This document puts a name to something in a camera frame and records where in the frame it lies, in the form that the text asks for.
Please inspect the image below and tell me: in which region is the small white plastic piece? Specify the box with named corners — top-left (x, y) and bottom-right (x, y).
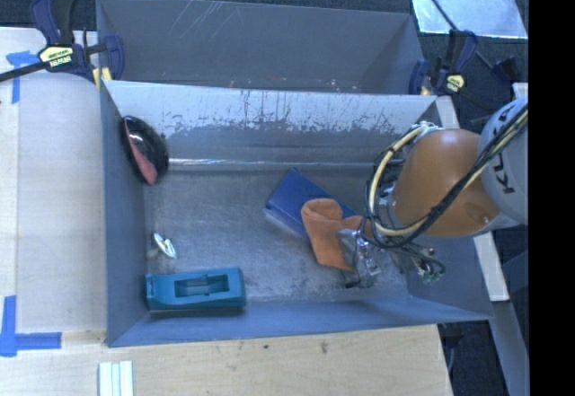
top-left (146, 232), bottom-right (179, 261)

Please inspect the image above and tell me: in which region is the blue flat box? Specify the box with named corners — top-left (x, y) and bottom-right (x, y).
top-left (262, 166), bottom-right (361, 240)

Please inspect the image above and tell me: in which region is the grey metal bin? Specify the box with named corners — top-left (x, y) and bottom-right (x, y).
top-left (94, 0), bottom-right (496, 348)

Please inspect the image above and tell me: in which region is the teal plastic case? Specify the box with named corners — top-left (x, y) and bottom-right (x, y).
top-left (144, 267), bottom-right (248, 312)

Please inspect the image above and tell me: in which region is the orange cloth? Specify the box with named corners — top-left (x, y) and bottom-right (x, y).
top-left (300, 198), bottom-right (375, 273)

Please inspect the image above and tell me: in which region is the black and red oval object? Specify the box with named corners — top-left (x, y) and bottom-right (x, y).
top-left (119, 115), bottom-right (171, 187)

